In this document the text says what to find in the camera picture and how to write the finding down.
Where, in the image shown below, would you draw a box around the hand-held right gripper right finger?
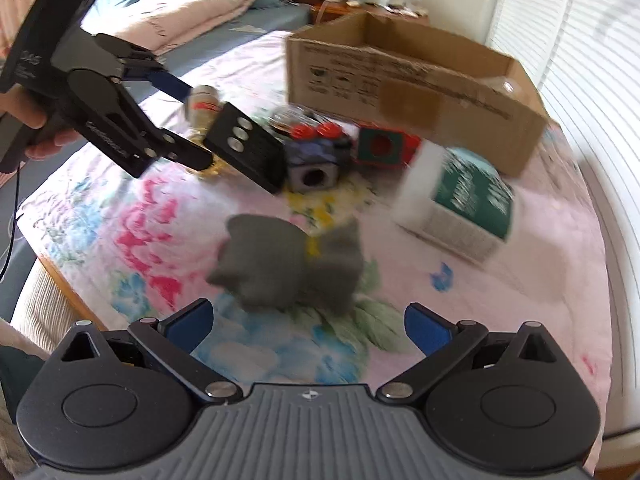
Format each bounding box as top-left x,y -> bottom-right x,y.
375,302 -> 561,405

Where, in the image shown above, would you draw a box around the black device with round buttons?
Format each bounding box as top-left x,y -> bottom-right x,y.
205,101 -> 289,196

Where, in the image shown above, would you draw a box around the black cable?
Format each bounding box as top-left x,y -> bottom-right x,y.
0,162 -> 24,281

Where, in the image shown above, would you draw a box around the white and green carton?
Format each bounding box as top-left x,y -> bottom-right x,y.
392,142 -> 516,266

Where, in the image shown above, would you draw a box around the floral blanket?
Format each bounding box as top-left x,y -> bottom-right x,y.
20,30 -> 616,441

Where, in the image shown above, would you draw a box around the cardboard box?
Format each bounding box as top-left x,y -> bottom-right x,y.
284,10 -> 551,178

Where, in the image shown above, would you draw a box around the small red label bottle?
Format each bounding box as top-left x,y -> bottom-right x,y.
186,84 -> 227,182

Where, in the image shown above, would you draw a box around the pink quilt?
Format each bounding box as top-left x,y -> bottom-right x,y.
82,0 -> 263,56

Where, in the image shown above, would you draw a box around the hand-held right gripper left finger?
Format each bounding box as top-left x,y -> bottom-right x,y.
47,298 -> 243,406

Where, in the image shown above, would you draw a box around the person's left hand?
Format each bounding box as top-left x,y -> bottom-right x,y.
0,91 -> 83,161

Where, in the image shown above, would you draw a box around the white louvered closet door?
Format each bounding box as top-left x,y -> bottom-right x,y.
487,0 -> 583,81
537,0 -> 640,446

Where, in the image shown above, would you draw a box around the wooden nightstand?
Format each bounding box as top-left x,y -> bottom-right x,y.
312,0 -> 431,27

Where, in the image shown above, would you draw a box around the beige ribbed fabric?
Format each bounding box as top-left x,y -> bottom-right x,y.
0,260 -> 101,361

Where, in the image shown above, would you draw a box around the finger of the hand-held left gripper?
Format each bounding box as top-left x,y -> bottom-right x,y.
95,34 -> 195,107
139,129 -> 217,172

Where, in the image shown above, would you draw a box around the dark cube toy red knobs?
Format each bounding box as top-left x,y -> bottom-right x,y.
285,122 -> 353,193

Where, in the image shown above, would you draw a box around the red toy train car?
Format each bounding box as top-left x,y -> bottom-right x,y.
356,124 -> 423,168

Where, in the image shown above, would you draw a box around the grey elephant toy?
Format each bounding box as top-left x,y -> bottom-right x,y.
207,214 -> 366,317

